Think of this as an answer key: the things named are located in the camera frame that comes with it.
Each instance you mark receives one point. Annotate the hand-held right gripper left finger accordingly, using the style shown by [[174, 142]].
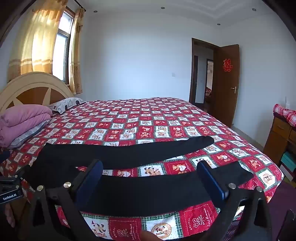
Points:
[[89, 179]]

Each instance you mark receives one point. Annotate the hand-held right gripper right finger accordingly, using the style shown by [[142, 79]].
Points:
[[214, 182]]

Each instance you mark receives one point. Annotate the black pants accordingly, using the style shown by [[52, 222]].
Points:
[[138, 192]]

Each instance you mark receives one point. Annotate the grey patterned pillow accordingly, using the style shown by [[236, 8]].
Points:
[[30, 134]]

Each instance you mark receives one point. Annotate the purple rug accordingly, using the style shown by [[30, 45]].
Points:
[[279, 197]]

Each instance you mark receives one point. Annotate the white box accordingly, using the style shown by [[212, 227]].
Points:
[[285, 170]]

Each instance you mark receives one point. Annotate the pink folded blanket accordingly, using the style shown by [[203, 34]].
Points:
[[20, 115]]

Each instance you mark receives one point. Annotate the teal box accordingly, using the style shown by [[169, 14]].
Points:
[[289, 159]]

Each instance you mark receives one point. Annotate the white patterned pillow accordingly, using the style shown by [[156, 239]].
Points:
[[67, 103]]

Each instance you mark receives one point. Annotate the red printed bed quilt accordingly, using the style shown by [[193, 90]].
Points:
[[143, 120]]

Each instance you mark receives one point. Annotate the wooden cabinet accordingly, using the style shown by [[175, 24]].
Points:
[[277, 132]]

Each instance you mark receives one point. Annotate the brown wooden door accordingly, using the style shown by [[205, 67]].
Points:
[[225, 97]]

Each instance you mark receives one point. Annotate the red plaid cloth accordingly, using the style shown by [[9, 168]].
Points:
[[285, 113]]

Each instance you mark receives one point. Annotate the cream and wood headboard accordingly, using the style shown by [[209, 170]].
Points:
[[30, 81]]

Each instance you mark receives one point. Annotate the red paper door decoration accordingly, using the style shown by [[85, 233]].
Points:
[[228, 65]]

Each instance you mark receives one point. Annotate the narrow yellow curtain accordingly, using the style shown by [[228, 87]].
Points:
[[76, 58]]

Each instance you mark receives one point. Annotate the window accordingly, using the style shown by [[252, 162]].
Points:
[[61, 46]]

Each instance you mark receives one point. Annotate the wide yellow curtain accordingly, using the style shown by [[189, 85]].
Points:
[[39, 46]]

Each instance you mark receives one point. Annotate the dark curtain rod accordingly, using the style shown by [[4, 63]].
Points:
[[77, 5]]

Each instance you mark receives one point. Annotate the brown door frame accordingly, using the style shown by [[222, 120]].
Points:
[[192, 69]]

